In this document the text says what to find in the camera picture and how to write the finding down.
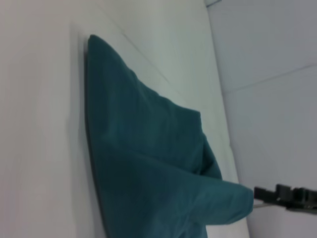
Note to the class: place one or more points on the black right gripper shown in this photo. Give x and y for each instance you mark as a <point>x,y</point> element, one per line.
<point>297,198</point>

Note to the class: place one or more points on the teal blue t-shirt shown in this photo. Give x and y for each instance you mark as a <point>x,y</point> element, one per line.
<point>153,161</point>

